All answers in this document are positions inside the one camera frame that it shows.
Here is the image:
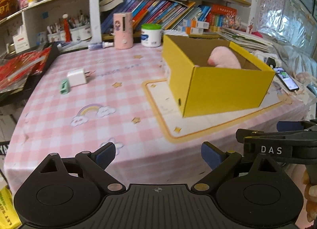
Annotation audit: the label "white jar green lid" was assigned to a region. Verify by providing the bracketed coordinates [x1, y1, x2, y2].
[141, 24, 162, 48]

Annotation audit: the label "yellow plastic bag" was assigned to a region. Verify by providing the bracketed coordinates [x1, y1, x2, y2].
[0, 186, 21, 229]

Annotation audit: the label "black Yamaha keyboard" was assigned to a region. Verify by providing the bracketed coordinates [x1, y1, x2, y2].
[1, 43, 60, 107]

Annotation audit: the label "red fortune god box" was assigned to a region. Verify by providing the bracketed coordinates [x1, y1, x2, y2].
[0, 0, 18, 20]

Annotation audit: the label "orange white medicine boxes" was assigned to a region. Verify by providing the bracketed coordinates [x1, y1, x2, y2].
[177, 19, 210, 35]

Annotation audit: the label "red shiny packaging bag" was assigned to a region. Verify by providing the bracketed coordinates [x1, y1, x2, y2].
[1, 47, 52, 93]

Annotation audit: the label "pink plush toy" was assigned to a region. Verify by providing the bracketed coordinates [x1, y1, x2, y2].
[195, 46, 241, 69]

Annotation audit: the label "white drinking straws box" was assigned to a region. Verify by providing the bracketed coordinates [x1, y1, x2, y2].
[12, 25, 30, 53]

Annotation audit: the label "yellow cardboard box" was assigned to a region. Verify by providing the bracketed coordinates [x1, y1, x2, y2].
[162, 35, 275, 117]

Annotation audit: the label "person's right hand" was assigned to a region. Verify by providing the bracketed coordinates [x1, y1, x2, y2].
[302, 170, 317, 222]

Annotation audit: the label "blue spray bottle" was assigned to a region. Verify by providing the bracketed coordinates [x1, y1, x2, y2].
[88, 42, 114, 51]

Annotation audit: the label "white shelf unit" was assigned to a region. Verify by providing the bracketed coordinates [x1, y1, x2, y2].
[1, 0, 102, 53]

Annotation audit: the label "row of colourful books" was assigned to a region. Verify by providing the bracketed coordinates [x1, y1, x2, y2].
[100, 0, 241, 34]

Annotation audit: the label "mint green correction tape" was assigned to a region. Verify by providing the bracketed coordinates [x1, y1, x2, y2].
[60, 79, 70, 95]

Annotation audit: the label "white pen holder cups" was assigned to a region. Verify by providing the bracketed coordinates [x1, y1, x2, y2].
[47, 24, 92, 42]

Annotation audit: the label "pink cylindrical humidifier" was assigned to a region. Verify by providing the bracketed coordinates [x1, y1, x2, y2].
[113, 12, 133, 50]

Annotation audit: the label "smartphone with lit screen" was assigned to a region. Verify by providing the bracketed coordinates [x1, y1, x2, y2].
[273, 67, 299, 92]

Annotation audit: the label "pink checkered tablecloth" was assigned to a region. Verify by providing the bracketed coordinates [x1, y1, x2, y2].
[4, 44, 312, 192]

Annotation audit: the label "white charger cube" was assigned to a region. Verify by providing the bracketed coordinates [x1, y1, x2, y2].
[67, 68, 87, 87]

